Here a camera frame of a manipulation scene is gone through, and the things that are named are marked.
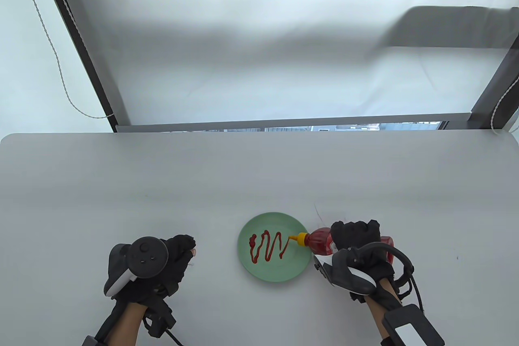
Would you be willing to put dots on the person's left hand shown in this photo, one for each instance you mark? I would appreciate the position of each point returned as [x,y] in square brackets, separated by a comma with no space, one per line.
[180,252]

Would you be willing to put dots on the person's right hand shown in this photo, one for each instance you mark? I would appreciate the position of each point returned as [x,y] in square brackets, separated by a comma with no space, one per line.
[357,234]

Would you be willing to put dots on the black white hand controller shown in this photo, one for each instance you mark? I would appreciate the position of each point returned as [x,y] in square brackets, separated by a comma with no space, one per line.
[344,273]
[146,256]

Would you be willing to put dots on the red ketchup bottle yellow cap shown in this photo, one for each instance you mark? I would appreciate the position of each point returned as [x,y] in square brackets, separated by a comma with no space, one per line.
[320,240]

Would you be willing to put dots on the green plate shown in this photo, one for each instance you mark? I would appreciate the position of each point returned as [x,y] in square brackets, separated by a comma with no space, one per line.
[284,269]

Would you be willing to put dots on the person's left forearm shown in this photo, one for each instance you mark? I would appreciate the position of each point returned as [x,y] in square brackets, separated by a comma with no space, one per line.
[127,325]

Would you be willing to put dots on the red ketchup squiggle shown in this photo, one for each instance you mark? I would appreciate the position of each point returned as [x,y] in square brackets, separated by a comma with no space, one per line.
[254,256]

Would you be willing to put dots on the small black left glove connector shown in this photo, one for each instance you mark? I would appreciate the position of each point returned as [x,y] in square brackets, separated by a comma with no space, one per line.
[160,317]

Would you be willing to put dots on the small black glove connector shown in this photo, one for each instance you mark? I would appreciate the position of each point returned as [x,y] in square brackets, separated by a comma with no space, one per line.
[160,317]
[405,289]

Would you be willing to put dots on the small black right glove connector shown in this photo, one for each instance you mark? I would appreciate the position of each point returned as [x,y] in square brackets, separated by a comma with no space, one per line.
[405,289]

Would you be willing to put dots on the white roller blind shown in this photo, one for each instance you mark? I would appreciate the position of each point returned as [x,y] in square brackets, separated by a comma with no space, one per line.
[263,78]

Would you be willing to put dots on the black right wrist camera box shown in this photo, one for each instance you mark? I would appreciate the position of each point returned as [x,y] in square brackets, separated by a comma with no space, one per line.
[409,325]

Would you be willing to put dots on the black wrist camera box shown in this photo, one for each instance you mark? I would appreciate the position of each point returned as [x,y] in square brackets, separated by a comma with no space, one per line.
[91,341]
[409,325]

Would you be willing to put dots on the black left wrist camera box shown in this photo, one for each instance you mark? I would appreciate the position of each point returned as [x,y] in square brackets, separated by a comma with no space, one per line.
[91,341]

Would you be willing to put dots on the grey blind bottom rail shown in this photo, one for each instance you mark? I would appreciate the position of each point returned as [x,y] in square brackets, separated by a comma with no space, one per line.
[284,123]

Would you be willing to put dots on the dark window frame post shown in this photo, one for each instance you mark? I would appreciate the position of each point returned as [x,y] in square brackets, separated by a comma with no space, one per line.
[113,102]
[492,94]

